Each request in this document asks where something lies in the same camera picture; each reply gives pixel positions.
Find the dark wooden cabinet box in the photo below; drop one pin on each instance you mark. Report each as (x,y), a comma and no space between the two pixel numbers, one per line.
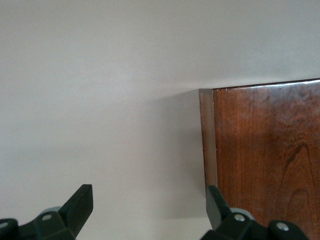
(262,150)

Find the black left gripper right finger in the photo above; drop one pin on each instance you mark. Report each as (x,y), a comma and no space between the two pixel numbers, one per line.
(217,215)

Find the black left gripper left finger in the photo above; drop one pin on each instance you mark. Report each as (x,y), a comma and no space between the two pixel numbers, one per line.
(75,212)

